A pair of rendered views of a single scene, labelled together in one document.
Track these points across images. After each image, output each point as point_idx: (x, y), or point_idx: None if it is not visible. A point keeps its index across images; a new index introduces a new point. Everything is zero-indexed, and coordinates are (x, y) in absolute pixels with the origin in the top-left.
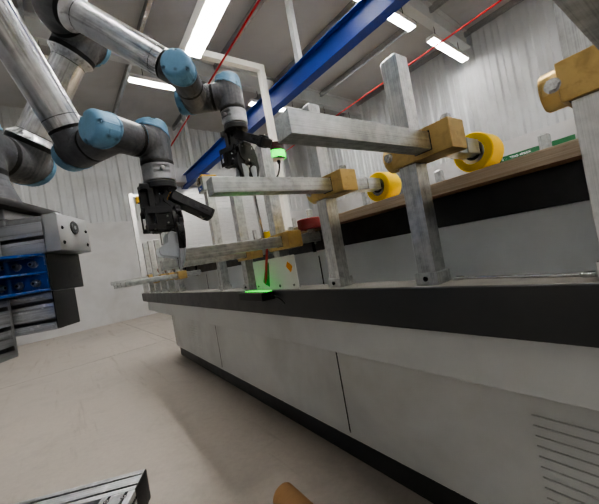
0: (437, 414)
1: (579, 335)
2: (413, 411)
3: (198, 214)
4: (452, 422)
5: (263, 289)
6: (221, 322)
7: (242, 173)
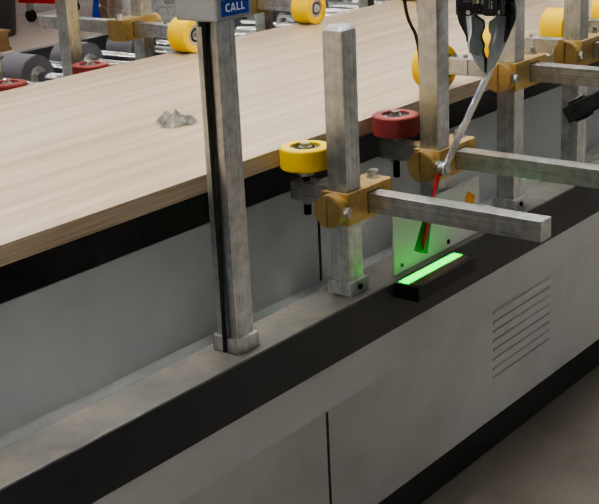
0: (438, 369)
1: None
2: (417, 389)
3: (591, 112)
4: (448, 366)
5: (411, 266)
6: (182, 487)
7: (509, 34)
